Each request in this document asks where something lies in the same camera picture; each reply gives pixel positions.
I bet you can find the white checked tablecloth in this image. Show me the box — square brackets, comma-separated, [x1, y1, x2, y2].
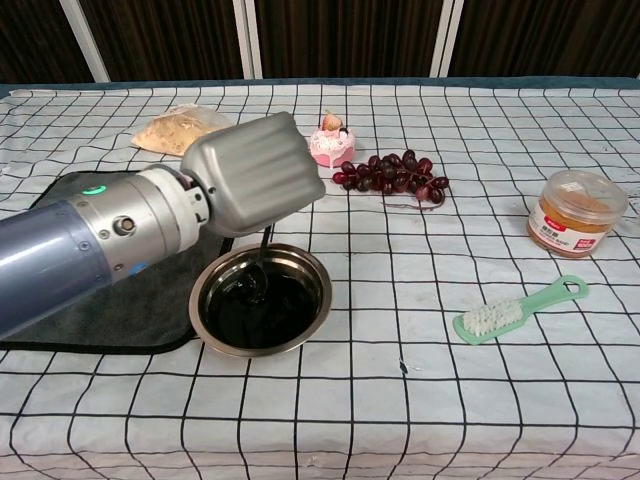
[0, 82, 640, 480]

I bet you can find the dark grey cloth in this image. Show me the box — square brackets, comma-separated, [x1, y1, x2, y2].
[0, 170, 236, 356]

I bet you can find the bag of beige powder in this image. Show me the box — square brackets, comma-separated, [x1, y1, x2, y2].
[130, 102, 234, 159]

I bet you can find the metal bowl with dark liquid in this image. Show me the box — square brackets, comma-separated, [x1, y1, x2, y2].
[188, 242, 334, 359]

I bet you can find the green brush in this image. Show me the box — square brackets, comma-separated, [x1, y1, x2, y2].
[452, 274, 590, 347]

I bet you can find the bunch of red grapes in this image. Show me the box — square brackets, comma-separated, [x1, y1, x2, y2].
[331, 148, 450, 212]

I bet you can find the clear jar with red label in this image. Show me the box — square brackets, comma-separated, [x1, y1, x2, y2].
[525, 169, 629, 260]

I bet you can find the black spoon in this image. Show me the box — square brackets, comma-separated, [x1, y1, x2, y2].
[245, 223, 275, 304]

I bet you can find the pink toy cake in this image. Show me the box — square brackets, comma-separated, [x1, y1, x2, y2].
[310, 109, 357, 169]

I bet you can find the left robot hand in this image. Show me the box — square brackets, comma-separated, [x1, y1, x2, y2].
[178, 111, 327, 239]

